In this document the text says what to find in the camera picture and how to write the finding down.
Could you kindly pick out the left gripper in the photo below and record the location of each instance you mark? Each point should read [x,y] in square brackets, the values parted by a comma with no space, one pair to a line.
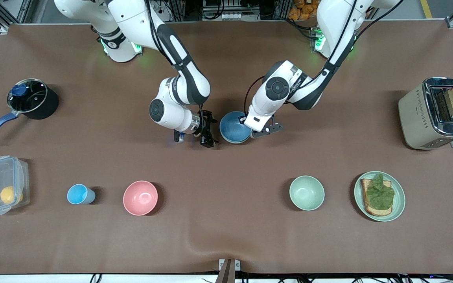
[240,118]

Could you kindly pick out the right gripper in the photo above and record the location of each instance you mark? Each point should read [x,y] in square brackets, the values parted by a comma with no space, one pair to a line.
[205,126]

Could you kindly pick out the blue bowl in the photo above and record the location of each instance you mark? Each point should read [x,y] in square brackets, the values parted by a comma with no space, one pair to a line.
[232,127]

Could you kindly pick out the pale green bowl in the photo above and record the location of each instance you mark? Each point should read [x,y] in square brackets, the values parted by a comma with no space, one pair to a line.
[306,192]
[236,142]

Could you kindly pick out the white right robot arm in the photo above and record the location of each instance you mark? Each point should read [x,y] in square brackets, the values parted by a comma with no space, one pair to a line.
[179,78]

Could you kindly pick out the pink bowl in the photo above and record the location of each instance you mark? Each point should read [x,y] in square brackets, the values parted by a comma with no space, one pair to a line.
[140,198]

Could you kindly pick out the small white power strip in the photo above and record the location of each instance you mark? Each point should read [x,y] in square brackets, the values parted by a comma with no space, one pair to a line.
[231,16]

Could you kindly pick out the large white power strip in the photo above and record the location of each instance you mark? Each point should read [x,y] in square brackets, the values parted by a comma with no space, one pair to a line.
[165,15]

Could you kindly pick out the bag of orange snacks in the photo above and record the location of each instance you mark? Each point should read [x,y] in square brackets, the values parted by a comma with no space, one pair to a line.
[303,10]

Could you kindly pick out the light blue cup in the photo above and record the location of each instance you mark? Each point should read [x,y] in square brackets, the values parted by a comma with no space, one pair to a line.
[78,194]

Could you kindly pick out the green lettuce leaf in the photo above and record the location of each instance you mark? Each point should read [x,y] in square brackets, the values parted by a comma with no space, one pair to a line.
[380,194]

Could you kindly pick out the bread slice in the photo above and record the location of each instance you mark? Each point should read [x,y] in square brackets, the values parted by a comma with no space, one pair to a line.
[376,212]

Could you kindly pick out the pale green plate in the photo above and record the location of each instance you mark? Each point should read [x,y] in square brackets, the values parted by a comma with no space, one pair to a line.
[399,196]

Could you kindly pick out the cream and chrome toaster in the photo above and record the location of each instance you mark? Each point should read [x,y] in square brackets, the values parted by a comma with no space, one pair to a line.
[419,118]

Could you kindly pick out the glass lid with blue knob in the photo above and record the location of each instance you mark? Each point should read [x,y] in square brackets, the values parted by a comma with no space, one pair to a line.
[32,99]

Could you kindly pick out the yellow lemon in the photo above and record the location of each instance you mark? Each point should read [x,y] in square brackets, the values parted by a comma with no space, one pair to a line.
[8,194]

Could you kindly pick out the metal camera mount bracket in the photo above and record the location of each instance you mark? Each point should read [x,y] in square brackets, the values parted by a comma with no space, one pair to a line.
[229,271]

